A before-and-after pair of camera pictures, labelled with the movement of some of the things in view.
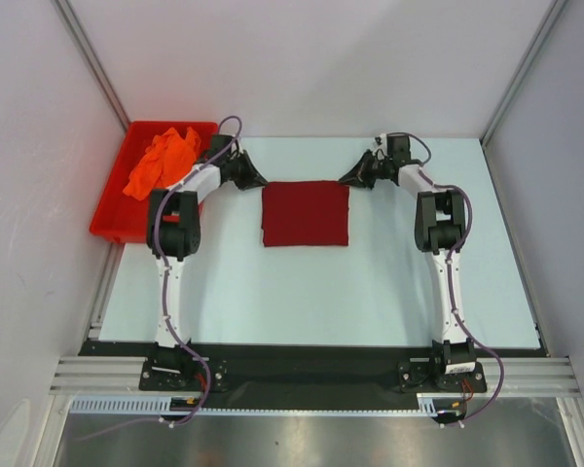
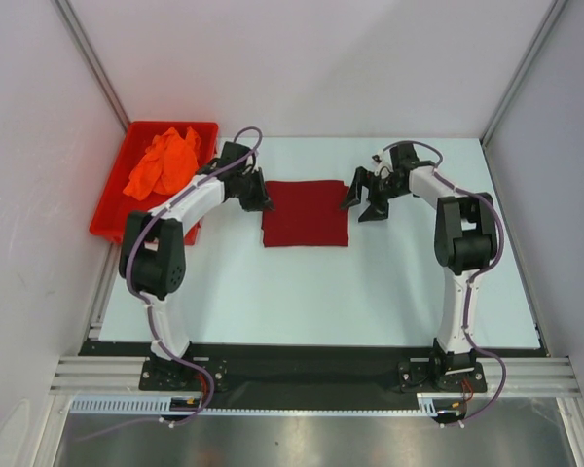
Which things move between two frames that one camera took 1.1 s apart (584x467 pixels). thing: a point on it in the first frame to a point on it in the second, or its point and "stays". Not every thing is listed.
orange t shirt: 166,160 stays
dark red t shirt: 305,213 stays
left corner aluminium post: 73,25 stays
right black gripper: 370,167 to 377,188
